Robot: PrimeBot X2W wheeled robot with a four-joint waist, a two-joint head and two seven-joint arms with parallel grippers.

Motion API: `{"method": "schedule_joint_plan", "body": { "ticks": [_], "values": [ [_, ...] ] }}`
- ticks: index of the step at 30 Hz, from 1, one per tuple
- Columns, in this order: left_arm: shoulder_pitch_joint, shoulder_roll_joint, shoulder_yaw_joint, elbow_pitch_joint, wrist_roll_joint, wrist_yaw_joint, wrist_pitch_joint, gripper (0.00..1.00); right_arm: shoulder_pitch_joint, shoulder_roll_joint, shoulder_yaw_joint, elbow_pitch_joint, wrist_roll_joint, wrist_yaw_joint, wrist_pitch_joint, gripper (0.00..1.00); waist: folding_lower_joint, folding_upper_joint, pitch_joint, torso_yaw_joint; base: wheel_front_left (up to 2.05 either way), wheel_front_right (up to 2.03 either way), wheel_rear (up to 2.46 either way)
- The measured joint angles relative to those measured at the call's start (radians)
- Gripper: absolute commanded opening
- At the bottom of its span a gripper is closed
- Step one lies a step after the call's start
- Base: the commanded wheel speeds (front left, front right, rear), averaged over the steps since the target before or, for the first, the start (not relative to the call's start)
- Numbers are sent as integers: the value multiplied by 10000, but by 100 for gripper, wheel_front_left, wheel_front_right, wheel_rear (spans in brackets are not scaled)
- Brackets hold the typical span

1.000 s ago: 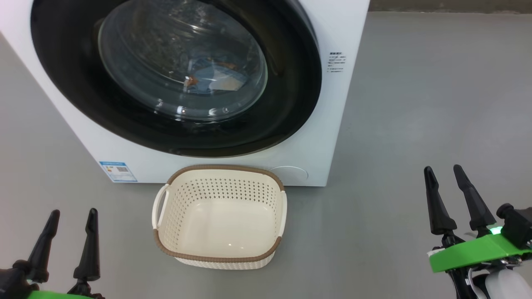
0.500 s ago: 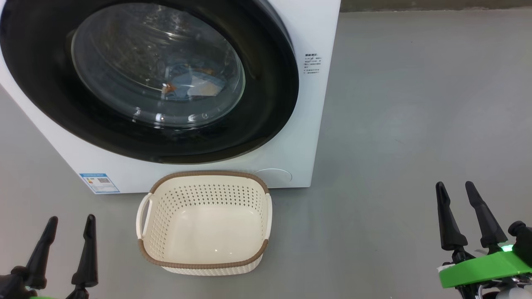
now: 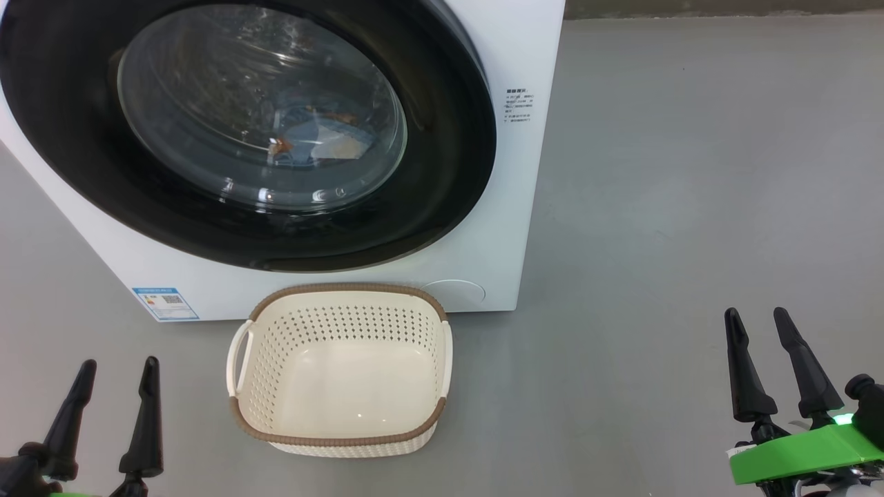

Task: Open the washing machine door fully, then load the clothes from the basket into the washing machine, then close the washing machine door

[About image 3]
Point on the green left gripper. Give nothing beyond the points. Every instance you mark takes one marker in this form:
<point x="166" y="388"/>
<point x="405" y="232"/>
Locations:
<point x="21" y="480"/>

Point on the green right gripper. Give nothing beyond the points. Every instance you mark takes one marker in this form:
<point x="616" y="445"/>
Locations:
<point x="801" y="459"/>

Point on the blue printed garment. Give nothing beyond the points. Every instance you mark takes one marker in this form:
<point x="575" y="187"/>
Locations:
<point x="304" y="134"/>

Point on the black round glass washer door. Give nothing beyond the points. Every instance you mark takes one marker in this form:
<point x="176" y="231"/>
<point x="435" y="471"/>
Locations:
<point x="442" y="138"/>

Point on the white front-load washing machine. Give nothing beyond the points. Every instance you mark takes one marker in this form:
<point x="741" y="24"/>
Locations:
<point x="511" y="207"/>

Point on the blue energy label sticker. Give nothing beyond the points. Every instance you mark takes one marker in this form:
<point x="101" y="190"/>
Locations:
<point x="166" y="304"/>

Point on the cream laundry basket brown rim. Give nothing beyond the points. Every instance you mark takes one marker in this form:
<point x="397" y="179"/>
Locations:
<point x="345" y="442"/>

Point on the round white filter cover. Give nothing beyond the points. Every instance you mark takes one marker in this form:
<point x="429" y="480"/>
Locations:
<point x="459" y="293"/>

